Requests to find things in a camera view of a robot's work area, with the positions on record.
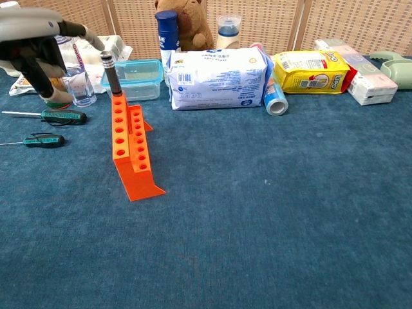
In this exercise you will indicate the rattan folding screen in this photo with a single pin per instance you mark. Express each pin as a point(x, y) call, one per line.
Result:
point(273, 22)

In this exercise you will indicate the blue felt table cloth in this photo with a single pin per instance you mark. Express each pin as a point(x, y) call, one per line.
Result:
point(257, 225)

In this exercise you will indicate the clear water bottle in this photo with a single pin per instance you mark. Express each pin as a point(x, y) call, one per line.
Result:
point(83, 93)

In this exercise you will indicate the tea bottle green label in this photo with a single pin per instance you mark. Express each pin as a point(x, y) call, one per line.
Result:
point(59, 105)

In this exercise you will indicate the blue white spray bottle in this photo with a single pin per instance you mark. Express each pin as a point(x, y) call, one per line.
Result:
point(167, 32)

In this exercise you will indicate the clear container blue lid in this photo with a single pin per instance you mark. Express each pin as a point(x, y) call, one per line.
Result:
point(138, 77)

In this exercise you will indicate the yellow snack bag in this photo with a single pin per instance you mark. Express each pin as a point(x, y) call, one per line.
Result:
point(309, 77)

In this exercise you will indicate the orange tool rack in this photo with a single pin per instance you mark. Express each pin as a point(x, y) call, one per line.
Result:
point(138, 183)

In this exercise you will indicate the pink white snack bag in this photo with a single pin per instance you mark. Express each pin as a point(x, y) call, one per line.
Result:
point(95, 77)

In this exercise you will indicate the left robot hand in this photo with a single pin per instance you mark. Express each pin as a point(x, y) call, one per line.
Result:
point(29, 25)

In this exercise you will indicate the brown capybara plush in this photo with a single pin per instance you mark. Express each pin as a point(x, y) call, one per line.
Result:
point(193, 22)

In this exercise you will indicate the green lint roller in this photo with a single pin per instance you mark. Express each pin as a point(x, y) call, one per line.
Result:
point(397, 69)

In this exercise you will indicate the pastel tissue box pack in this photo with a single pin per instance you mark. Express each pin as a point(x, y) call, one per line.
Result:
point(370, 80)

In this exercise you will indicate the large green black screwdriver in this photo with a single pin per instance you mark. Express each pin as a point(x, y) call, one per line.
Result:
point(64, 116)

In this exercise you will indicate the white bottle clear cap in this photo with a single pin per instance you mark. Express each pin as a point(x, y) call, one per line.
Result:
point(228, 38)

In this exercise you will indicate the small green black screwdriver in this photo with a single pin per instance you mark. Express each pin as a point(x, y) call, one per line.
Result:
point(45, 140)

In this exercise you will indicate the white blue wipes pack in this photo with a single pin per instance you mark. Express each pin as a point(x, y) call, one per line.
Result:
point(219, 80)

